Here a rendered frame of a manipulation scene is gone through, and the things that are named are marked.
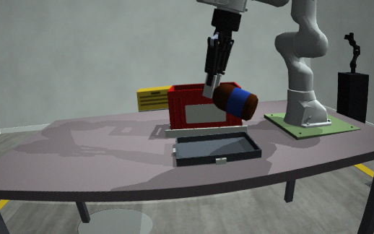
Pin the red crate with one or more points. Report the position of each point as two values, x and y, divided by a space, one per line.
188 109

